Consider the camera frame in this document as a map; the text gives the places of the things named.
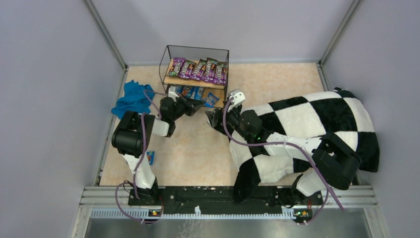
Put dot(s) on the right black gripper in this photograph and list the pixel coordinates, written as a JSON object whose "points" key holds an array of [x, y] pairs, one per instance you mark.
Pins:
{"points": [[222, 117]]}

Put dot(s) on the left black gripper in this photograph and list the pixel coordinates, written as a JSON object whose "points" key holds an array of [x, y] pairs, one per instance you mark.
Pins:
{"points": [[186, 105]]}

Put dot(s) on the purple brown candy bag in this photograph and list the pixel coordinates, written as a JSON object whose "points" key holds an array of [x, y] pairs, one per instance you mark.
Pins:
{"points": [[209, 73]]}

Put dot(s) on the blue candy bag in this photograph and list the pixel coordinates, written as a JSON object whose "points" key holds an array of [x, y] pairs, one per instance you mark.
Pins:
{"points": [[188, 91], [197, 93], [150, 157], [210, 100], [176, 89]]}

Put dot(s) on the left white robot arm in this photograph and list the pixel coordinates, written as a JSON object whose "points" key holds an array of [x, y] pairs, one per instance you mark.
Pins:
{"points": [[133, 134]]}

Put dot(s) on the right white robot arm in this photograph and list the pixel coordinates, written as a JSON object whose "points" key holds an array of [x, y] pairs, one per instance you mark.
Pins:
{"points": [[264, 155]]}

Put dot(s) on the blue candy bag in shelf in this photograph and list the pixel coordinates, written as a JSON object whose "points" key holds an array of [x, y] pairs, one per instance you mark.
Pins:
{"points": [[197, 93], [176, 89], [188, 91]]}

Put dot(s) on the purple candy bag on shelf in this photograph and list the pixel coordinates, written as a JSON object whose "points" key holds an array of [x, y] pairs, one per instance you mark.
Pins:
{"points": [[223, 73]]}

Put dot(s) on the blue crumpled cloth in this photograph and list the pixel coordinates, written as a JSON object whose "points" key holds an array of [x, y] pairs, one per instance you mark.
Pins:
{"points": [[134, 99]]}

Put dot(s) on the black white checkered pillow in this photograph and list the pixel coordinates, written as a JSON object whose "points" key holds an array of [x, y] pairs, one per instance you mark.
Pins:
{"points": [[338, 111]]}

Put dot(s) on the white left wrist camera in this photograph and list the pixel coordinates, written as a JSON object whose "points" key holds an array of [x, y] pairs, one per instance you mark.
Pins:
{"points": [[173, 95]]}

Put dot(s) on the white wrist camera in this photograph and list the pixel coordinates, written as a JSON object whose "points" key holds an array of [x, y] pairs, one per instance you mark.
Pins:
{"points": [[236, 98], [173, 95]]}

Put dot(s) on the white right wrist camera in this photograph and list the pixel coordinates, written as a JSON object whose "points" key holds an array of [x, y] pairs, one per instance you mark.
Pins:
{"points": [[236, 98]]}

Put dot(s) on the black wire wooden shelf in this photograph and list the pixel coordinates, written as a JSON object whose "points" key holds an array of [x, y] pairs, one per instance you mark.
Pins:
{"points": [[195, 54]]}

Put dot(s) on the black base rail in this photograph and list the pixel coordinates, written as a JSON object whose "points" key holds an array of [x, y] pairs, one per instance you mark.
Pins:
{"points": [[218, 200]]}

